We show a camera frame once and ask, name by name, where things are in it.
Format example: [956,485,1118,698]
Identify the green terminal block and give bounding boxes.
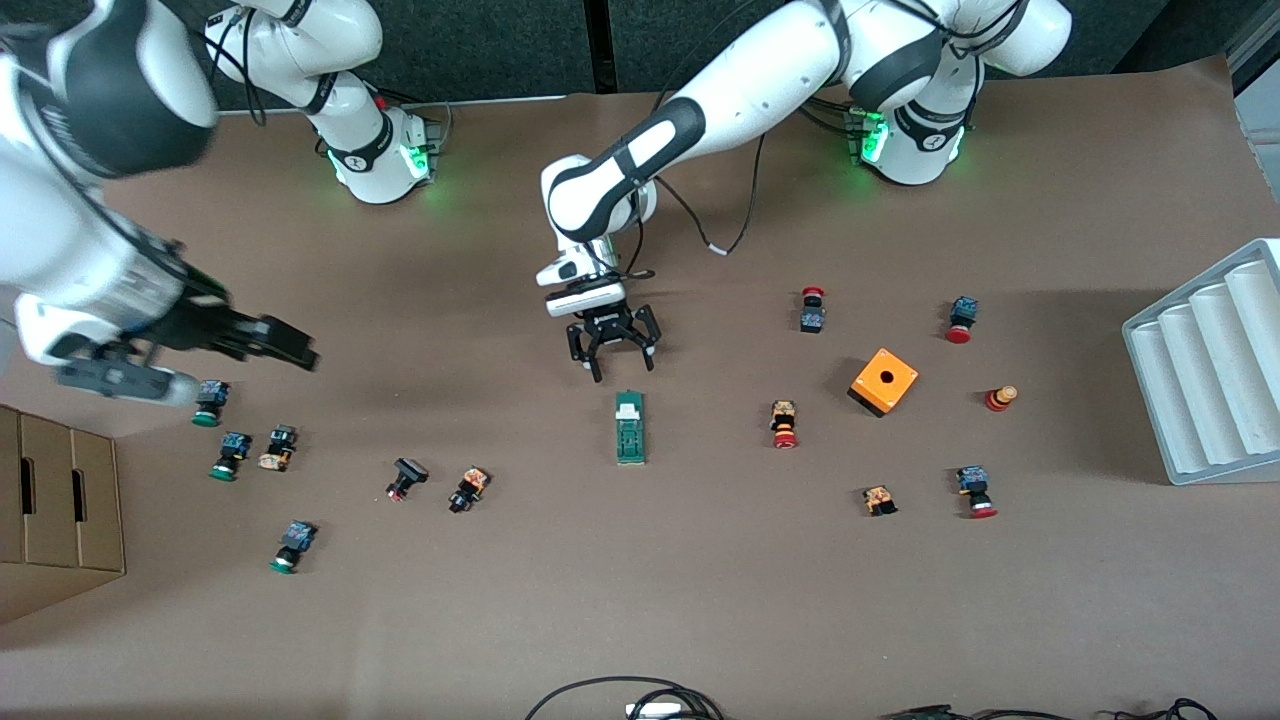
[613,390,648,466]

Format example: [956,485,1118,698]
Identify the green mushroom push button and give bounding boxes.
[192,380,232,429]
[268,520,319,576]
[208,431,253,483]

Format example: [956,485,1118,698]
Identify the brown cardboard box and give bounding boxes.
[0,403,128,627]

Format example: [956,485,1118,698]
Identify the brown paper table cover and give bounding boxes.
[0,55,1280,720]

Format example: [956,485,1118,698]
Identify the white ribbed plastic tray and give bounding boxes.
[1122,238,1280,488]

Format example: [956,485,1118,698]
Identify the black selector switch orange block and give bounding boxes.
[447,466,492,515]
[257,424,299,473]

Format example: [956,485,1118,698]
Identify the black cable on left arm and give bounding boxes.
[640,0,1026,258]

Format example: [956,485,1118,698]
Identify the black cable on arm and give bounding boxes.
[200,0,269,129]
[640,0,1026,258]

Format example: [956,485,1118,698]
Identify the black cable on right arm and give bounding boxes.
[200,0,269,129]

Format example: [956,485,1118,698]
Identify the orange button enclosure box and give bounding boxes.
[846,347,920,419]

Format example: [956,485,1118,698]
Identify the black cables at right arm base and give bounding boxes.
[380,92,453,161]

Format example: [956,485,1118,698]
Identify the black cables at arm base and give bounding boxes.
[798,92,863,139]
[380,92,453,161]

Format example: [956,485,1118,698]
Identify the black cables at left arm base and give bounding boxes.
[798,92,863,139]

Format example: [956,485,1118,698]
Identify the black looped cable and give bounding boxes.
[523,676,726,720]

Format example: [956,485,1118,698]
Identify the black cable bundle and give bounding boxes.
[880,704,1061,720]

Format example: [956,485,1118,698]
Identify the thin black curled cable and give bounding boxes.
[1113,697,1221,720]

